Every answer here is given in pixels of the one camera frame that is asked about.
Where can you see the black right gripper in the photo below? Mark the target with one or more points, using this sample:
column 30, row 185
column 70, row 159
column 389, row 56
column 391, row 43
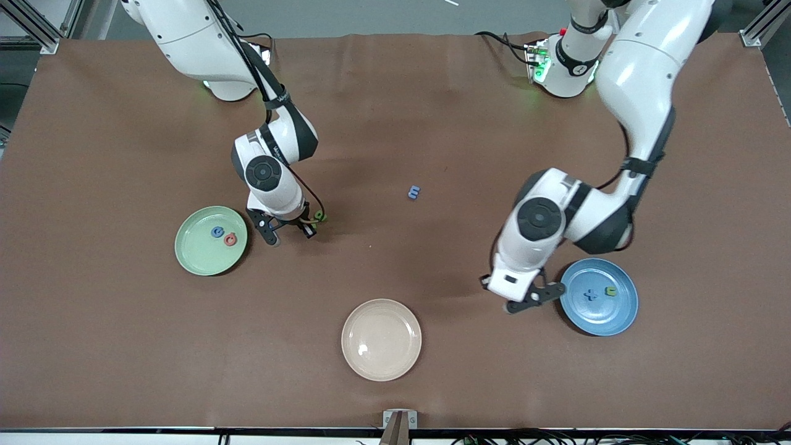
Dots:
column 297, row 222

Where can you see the red foam letter Q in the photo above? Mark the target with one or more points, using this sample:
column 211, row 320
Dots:
column 230, row 239

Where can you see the blue foam letter m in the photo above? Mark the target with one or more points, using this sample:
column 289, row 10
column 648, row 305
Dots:
column 414, row 192

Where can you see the blue foam letter x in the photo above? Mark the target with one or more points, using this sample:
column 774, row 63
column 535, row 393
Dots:
column 591, row 295

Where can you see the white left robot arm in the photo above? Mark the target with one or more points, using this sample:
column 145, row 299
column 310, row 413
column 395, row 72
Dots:
column 642, row 74

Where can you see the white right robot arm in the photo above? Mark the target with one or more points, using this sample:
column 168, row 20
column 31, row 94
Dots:
column 185, row 37

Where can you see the light green plate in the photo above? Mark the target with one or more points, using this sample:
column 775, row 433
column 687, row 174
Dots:
column 201, row 250

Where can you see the beige plate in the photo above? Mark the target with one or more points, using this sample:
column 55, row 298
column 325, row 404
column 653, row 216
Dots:
column 381, row 340

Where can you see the brown table mat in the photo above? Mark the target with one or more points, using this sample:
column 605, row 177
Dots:
column 395, row 123

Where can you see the blue plate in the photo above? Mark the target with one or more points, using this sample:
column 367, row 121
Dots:
column 598, row 318

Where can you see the grey metal mounting bracket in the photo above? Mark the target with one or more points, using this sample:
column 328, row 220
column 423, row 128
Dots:
column 413, row 419

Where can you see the tan camera support pole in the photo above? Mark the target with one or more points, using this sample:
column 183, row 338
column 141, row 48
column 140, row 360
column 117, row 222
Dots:
column 395, row 432

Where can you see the metal base connector bracket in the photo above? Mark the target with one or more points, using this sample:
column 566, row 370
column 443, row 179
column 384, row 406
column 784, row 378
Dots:
column 536, row 62

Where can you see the aluminium frame post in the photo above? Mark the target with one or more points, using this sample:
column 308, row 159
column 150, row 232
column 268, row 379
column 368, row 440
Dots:
column 751, row 38
column 46, row 43

